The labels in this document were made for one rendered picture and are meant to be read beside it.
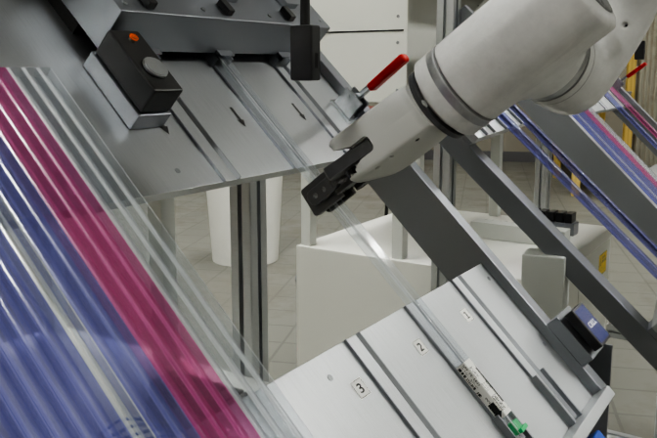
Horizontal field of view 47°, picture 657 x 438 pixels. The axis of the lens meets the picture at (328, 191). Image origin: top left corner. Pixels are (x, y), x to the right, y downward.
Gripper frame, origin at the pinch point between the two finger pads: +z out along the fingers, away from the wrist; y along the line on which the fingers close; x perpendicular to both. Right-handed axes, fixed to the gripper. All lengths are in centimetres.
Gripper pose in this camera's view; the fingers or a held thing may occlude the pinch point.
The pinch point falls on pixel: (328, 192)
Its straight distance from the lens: 77.9
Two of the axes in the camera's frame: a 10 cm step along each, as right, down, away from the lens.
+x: 5.1, 8.4, -2.0
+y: -5.4, 1.3, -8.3
